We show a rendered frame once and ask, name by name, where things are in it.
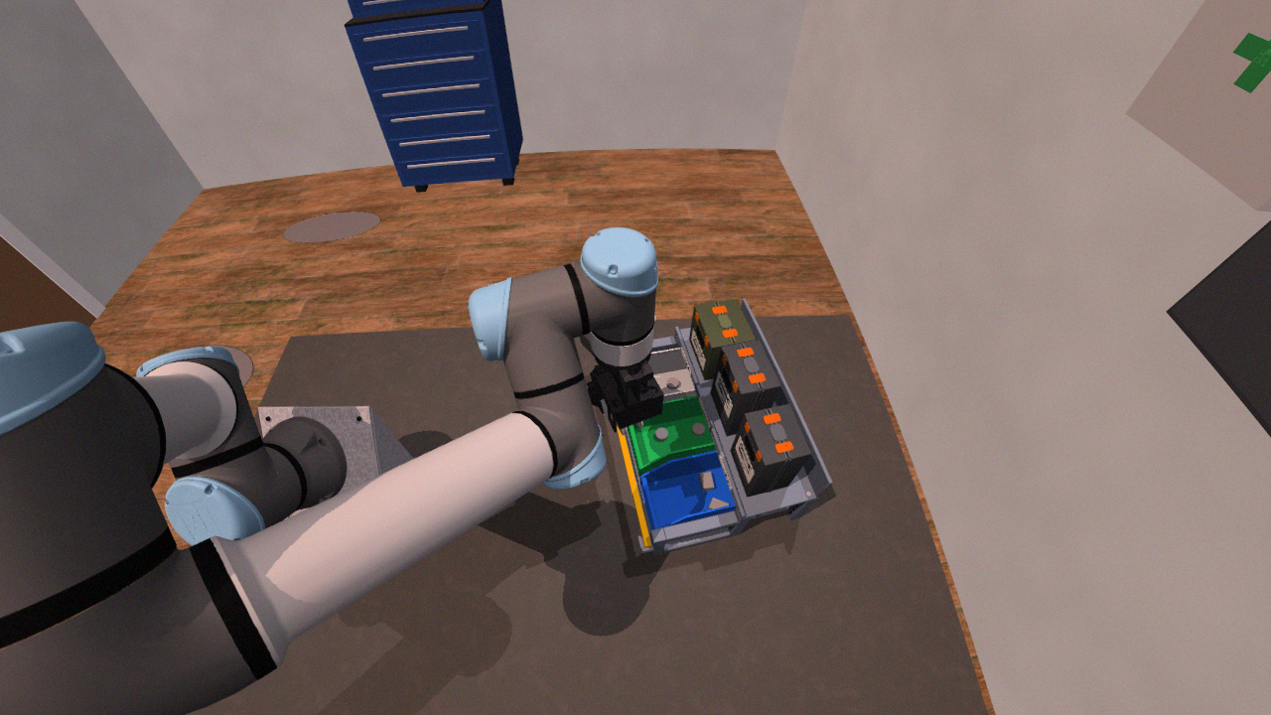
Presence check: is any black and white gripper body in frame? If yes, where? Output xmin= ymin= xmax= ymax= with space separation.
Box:
xmin=590 ymin=351 xmax=663 ymax=433

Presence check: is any yellow bar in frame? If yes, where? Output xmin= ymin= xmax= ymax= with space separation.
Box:
xmin=616 ymin=427 xmax=651 ymax=549

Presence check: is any grey metal shelf rack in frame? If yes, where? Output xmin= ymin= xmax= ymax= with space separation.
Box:
xmin=624 ymin=298 xmax=833 ymax=556

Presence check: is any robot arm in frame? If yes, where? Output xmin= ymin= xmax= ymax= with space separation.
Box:
xmin=0 ymin=227 xmax=658 ymax=715

